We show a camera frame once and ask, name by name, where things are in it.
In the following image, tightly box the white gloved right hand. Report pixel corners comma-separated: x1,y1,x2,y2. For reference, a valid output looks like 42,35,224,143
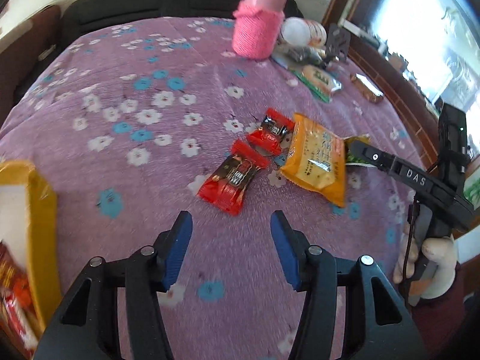
392,222,459,301

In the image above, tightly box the green snack packet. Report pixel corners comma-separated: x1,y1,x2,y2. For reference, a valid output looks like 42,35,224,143
344,134,371,167

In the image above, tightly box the yellow snack bag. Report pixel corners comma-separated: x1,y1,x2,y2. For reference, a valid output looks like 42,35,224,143
280,113,347,208

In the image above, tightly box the small brown box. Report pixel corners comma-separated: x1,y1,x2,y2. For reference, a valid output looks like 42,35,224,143
350,73,384,104

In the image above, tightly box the yellow cardboard tray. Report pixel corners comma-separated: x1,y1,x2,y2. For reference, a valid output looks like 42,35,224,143
1,160,62,359

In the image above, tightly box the red black candy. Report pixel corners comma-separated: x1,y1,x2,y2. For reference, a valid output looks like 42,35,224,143
197,139,269,215
247,107,295,156

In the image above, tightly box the white cup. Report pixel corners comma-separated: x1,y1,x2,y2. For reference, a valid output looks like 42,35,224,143
280,17,327,47

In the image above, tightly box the pink sleeved water bottle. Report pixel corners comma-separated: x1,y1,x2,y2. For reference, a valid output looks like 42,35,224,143
232,0,287,60

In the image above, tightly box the purple floral tablecloth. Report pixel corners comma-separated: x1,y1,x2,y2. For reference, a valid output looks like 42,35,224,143
1,17,420,359

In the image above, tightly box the maroon armchair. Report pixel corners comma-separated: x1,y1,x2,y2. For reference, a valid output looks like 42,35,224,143
1,5,61,123

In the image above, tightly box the black leather sofa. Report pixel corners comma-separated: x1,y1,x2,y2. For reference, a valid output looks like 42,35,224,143
59,0,301,46

